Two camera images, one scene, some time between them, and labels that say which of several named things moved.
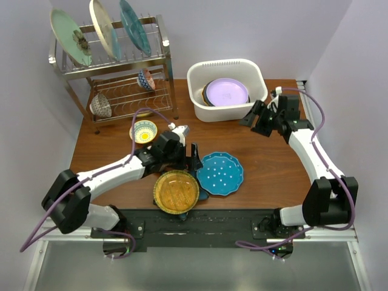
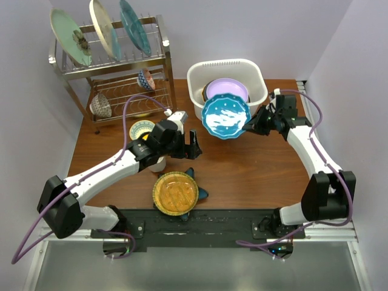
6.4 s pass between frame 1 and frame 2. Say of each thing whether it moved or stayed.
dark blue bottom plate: stayed
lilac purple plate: stayed
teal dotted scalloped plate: moved
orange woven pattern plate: stayed
